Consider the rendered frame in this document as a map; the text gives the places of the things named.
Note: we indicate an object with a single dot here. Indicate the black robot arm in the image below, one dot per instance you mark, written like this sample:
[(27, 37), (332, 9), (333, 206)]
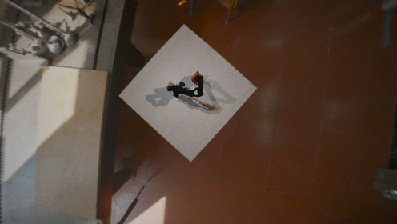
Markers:
[(178, 90)]

